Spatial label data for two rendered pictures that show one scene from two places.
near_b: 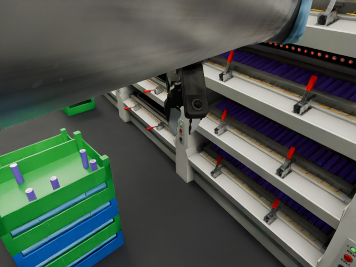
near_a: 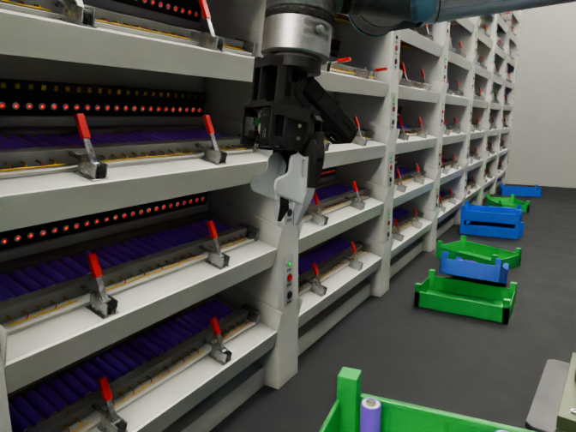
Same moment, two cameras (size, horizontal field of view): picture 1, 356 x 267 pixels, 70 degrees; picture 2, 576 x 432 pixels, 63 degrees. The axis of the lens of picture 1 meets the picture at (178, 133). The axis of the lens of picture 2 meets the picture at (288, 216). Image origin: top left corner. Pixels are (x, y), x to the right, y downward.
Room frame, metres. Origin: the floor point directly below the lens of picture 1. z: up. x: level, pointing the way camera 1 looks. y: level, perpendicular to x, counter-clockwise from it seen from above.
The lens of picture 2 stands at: (0.81, 0.56, 0.64)
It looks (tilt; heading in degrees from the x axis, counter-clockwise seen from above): 12 degrees down; 245
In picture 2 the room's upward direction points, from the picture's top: straight up
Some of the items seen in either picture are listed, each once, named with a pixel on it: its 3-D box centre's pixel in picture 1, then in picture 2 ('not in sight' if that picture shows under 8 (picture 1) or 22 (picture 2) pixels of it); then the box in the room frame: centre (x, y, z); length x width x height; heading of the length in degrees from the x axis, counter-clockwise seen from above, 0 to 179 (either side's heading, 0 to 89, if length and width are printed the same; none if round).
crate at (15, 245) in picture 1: (53, 194); not in sight; (0.55, 0.38, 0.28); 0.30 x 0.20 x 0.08; 133
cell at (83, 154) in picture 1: (84, 158); not in sight; (0.63, 0.29, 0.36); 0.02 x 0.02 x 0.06
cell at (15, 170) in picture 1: (17, 174); not in sight; (0.56, 0.46, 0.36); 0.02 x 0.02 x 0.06
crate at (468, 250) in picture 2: not in sight; (477, 253); (-0.84, -0.96, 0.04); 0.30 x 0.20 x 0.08; 100
